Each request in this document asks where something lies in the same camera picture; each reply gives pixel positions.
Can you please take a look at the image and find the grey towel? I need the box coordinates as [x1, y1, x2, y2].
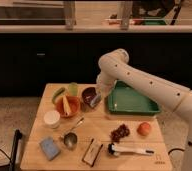
[90, 94, 101, 108]

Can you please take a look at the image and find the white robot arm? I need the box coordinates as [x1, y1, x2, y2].
[96, 49, 192, 171]

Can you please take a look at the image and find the light green cup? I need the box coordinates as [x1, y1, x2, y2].
[68, 82, 78, 96]

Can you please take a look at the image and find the white cup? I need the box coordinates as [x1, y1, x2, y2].
[43, 110, 60, 129]

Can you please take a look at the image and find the metal measuring cup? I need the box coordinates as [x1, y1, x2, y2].
[59, 118, 84, 150]

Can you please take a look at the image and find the dark red bowl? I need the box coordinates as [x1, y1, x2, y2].
[82, 87, 97, 107]

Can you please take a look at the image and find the green plastic tray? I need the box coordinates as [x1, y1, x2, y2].
[107, 81, 160, 116]

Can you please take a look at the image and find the orange bowl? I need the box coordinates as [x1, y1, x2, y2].
[55, 96, 80, 118]

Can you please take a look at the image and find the green cucumber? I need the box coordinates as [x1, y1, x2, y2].
[52, 87, 66, 104]

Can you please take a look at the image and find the yellow banana piece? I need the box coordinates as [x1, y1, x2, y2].
[63, 96, 71, 116]

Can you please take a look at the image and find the bunch of dark grapes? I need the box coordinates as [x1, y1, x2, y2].
[110, 124, 130, 143]

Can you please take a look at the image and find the orange fruit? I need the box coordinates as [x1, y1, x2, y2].
[137, 122, 151, 136]

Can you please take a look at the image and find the white dish brush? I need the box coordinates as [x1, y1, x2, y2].
[108, 143, 154, 156]

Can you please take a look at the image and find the black framed card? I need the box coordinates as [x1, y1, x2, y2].
[82, 139, 103, 167]

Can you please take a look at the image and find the blue sponge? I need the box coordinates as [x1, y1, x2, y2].
[40, 137, 60, 161]

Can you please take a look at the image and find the black stand left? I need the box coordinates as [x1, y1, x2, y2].
[9, 130, 23, 171]

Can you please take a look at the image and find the black cable right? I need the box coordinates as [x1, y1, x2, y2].
[168, 147, 187, 158]

